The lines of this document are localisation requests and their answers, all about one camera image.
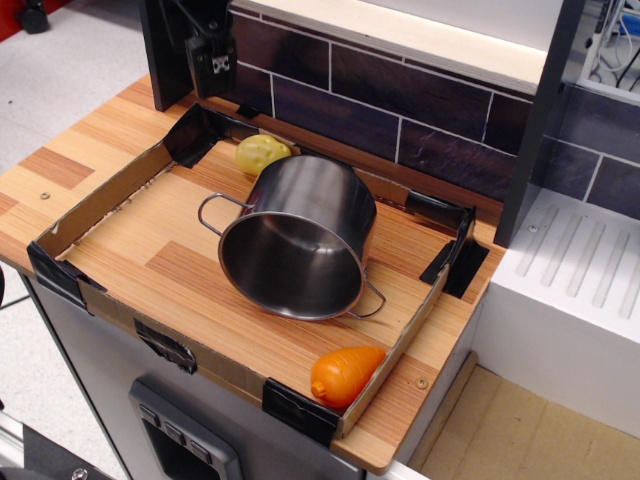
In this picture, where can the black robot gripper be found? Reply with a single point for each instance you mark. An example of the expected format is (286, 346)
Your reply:
(212, 61)

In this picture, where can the stainless steel pot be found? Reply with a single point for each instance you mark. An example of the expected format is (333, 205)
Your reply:
(300, 244)

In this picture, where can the cardboard fence with black tape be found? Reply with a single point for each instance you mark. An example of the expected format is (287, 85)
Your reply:
(132, 252)

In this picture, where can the yellow toy potato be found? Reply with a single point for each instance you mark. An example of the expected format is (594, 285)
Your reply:
(256, 152)

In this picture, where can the black caster wheel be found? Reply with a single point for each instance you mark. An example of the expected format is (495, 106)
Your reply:
(32, 17)

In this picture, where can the orange toy carrot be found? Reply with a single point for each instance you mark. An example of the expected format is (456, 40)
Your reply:
(338, 377)

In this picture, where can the grey toy oven front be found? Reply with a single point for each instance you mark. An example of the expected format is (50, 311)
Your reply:
(182, 447)

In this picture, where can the white toy sink drainboard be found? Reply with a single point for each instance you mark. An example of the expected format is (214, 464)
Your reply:
(561, 314)

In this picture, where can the dark grey vertical post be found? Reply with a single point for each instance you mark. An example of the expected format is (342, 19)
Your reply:
(520, 193)

